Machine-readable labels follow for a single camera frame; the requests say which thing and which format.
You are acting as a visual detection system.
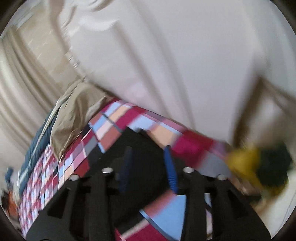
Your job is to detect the tan pillow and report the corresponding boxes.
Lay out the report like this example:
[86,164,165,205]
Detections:
[50,80,112,160]

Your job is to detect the beige curtain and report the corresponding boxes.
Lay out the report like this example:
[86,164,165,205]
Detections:
[0,28,78,151]

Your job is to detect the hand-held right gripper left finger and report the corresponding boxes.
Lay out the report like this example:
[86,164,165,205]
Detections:
[25,146,134,241]

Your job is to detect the yellow object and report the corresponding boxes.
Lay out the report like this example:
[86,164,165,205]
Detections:
[225,146,266,189]

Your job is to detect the dark green object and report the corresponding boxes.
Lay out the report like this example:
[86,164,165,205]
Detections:
[256,142,292,194]

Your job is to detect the orange object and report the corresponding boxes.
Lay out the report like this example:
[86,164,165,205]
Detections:
[2,188,19,217]

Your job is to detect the black pants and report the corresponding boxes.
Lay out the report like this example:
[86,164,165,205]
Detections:
[87,127,188,232]

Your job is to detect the plaid bedsheet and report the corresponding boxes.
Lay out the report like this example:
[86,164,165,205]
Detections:
[17,98,233,241]

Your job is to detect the dark blue quilt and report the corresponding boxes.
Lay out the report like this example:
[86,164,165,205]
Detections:
[18,108,58,187]

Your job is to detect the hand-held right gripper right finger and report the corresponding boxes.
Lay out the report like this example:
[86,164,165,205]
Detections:
[163,146,271,241]

